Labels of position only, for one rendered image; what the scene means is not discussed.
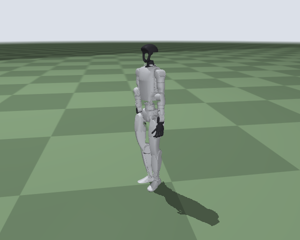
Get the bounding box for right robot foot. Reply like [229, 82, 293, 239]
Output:
[137, 175, 154, 184]

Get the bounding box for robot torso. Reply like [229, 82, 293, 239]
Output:
[138, 64, 160, 123]

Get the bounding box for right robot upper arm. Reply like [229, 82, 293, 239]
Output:
[133, 68, 140, 96]

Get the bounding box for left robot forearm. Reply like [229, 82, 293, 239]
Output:
[157, 93, 166, 122]

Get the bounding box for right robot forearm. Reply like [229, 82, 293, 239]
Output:
[134, 94, 142, 112]

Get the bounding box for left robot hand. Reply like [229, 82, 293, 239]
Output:
[152, 116, 164, 138]

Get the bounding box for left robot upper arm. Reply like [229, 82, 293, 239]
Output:
[154, 68, 166, 101]

